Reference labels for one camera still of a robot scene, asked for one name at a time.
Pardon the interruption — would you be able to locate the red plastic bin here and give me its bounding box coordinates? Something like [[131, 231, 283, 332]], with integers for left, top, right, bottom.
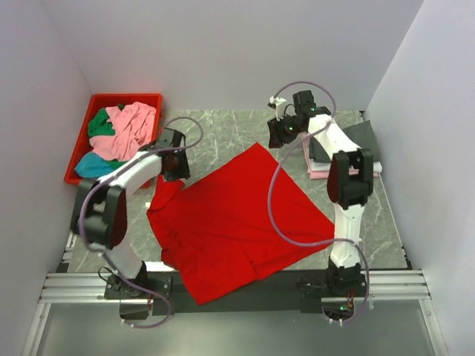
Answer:
[[64, 93, 163, 185]]

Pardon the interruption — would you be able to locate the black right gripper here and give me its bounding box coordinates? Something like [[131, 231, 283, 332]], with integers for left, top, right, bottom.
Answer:
[[266, 113, 304, 150]]

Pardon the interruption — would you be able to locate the crumpled teal t-shirt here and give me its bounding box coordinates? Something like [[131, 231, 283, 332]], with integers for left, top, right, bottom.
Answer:
[[74, 152, 121, 178]]

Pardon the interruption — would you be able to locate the folded white t-shirt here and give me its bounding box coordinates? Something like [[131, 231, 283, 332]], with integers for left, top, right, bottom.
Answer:
[[307, 160, 383, 174]]

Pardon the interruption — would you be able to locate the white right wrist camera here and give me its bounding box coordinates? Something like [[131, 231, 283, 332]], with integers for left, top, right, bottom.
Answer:
[[268, 96, 287, 110]]

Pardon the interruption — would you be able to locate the red t-shirt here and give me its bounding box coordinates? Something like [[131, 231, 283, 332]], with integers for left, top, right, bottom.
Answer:
[[147, 144, 334, 305]]

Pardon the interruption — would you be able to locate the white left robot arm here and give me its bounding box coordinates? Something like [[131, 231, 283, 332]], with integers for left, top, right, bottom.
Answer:
[[71, 128, 197, 299]]

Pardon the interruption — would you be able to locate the folded pink t-shirt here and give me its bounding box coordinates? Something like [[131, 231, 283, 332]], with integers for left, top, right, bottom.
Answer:
[[301, 135, 381, 179]]

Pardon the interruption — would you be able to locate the crumpled pink t-shirt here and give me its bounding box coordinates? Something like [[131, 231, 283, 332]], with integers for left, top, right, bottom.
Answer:
[[107, 102, 156, 161]]

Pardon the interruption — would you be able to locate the folded dark grey t-shirt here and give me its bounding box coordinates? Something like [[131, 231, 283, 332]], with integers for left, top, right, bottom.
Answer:
[[308, 121, 381, 163]]

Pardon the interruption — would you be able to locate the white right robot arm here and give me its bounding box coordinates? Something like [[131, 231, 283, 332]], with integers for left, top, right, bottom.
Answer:
[[267, 90, 373, 297]]

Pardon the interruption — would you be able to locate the crumpled green t-shirt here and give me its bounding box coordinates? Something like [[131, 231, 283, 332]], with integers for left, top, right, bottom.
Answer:
[[88, 108, 127, 169]]

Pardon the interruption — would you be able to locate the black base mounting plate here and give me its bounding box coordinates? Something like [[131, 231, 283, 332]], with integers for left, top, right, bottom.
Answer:
[[103, 269, 372, 322]]

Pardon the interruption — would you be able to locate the aluminium frame rail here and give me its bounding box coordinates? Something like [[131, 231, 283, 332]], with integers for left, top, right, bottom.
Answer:
[[39, 270, 430, 303]]

